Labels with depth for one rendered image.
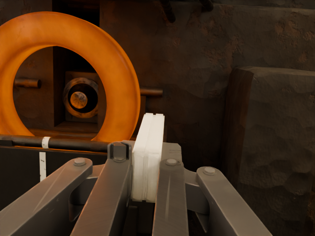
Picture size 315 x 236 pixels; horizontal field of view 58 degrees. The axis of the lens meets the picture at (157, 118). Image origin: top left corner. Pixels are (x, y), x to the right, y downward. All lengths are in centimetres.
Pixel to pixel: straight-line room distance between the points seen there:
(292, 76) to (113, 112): 18
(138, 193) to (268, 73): 18
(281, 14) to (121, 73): 21
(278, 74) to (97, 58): 17
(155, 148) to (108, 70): 16
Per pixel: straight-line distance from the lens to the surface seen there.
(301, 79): 29
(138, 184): 15
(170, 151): 17
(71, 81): 43
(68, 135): 37
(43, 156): 31
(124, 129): 30
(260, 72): 28
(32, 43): 32
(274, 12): 39
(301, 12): 40
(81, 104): 41
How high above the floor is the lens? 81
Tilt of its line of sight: 13 degrees down
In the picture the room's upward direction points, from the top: 4 degrees clockwise
